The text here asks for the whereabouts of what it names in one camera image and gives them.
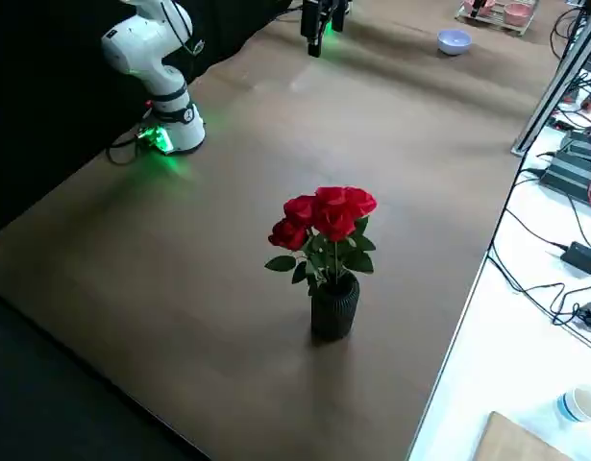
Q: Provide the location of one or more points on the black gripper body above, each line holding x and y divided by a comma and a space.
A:
314, 6

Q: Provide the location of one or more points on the purple bowl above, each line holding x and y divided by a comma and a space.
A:
453, 43

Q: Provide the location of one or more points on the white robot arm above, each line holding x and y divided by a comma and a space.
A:
151, 53

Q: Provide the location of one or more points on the pink bowl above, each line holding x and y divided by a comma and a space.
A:
518, 13
489, 6

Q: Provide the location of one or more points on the red artificial rose bouquet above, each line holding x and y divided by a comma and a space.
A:
333, 216

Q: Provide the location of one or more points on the black power supply box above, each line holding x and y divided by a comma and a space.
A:
571, 170

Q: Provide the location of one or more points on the flat black power adapter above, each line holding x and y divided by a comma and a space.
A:
583, 257

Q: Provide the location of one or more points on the black ribbed vase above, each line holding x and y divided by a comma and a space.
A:
334, 312

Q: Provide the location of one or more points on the white and blue paper cup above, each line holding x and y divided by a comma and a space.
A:
581, 403

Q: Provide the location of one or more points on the light wooden board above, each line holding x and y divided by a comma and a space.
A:
516, 442

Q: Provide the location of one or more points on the aluminium profile post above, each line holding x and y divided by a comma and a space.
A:
554, 81

